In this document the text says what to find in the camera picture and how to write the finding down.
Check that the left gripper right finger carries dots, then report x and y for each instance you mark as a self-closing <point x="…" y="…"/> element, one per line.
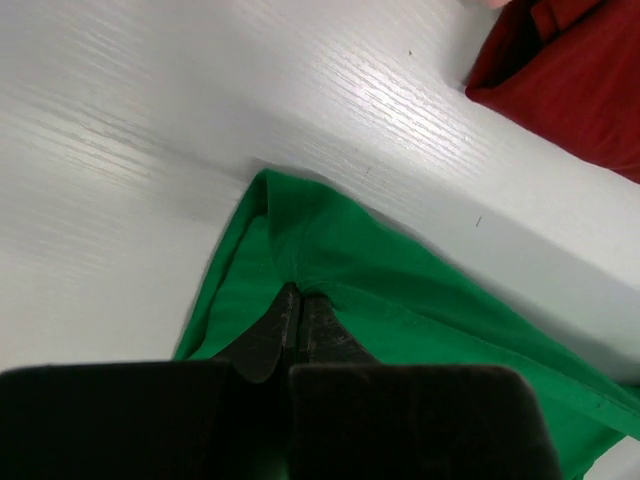
<point x="357" y="418"/>

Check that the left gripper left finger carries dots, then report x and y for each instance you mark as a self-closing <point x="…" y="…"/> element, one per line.
<point x="217" y="418"/>

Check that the green t shirt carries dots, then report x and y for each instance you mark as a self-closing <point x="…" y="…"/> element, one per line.
<point x="402" y="303"/>

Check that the folded red t shirt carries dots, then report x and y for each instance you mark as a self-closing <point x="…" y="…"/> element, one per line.
<point x="568" y="71"/>

